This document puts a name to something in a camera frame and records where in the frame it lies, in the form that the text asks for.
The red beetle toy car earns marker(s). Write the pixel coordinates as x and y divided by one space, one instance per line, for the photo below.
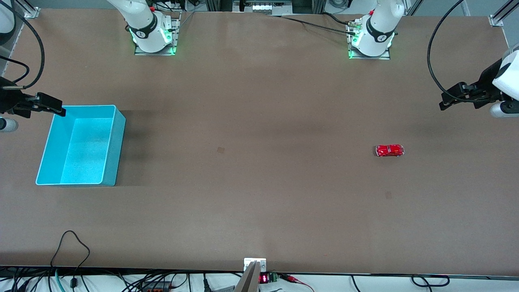
390 150

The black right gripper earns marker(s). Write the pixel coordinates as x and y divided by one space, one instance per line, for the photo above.
9 100

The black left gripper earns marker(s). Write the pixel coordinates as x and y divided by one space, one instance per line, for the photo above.
485 86

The orange power strip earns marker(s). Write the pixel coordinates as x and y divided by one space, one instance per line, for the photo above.
156 287

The red clip lead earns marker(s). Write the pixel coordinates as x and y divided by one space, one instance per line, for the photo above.
291 278

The red LED display module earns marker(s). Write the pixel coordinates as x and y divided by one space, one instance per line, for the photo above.
263 279

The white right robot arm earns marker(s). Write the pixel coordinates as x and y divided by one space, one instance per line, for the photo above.
142 20

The blue plastic box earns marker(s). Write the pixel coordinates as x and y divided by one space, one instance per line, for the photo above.
81 150

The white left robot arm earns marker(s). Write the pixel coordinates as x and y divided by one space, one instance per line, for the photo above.
375 24

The white mast bracket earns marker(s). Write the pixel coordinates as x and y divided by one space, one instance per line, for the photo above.
262 263

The grey camera mast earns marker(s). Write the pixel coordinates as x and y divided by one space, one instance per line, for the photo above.
249 280

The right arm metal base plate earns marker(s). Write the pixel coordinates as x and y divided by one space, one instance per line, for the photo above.
176 36

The white lit device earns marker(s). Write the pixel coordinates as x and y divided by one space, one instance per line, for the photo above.
269 7

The green terminal block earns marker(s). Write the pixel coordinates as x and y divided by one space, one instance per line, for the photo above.
273 278

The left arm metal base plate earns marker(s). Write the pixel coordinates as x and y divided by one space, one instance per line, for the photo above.
385 57

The aluminium frame corner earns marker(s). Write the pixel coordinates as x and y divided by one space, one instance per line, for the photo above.
498 18
30 11

